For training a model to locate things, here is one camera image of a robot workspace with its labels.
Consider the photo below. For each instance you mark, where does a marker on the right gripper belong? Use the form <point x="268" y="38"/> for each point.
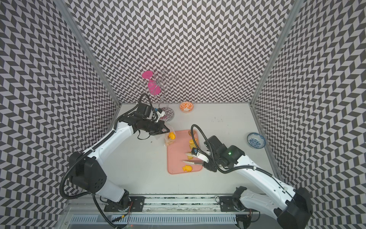
<point x="208" y="167"/>

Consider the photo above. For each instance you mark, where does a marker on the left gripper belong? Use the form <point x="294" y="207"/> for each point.
<point x="155" y="131"/>

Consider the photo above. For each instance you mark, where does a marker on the clear resealable bag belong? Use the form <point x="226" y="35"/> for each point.
<point x="170" y="137"/>

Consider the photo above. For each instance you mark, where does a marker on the metal tongs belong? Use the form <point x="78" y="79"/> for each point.
<point x="192" y="160"/>

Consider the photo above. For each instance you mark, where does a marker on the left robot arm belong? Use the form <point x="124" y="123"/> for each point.
<point x="85" y="175"/>

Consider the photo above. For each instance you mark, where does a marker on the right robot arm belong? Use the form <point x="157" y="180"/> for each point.
<point x="290" y="207"/>

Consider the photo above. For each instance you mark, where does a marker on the square butter cookie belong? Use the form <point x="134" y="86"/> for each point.
<point x="192" y="146"/>

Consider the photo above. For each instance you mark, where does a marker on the yellow fish cookie lower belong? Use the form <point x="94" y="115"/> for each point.
<point x="187" y="168"/>

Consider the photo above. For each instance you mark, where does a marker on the pink plastic tray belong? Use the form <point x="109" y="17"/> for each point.
<point x="176" y="153"/>

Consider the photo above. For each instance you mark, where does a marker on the pink ornament on stand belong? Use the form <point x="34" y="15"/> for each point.
<point x="153" y="85"/>

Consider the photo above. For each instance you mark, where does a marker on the orange patterned small bowl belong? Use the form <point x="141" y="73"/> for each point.
<point x="186" y="107"/>

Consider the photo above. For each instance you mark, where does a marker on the blue white porcelain bowl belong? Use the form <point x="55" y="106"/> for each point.
<point x="255" y="140"/>

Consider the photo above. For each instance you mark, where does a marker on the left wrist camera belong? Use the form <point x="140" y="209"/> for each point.
<point x="157" y="114"/>

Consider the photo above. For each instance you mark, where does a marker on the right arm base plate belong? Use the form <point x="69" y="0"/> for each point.
<point x="227" y="204"/>

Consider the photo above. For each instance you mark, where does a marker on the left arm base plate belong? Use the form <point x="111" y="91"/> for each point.
<point x="132" y="204"/>

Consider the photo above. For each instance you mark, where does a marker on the aluminium front rail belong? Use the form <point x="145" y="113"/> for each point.
<point x="198" y="204"/>

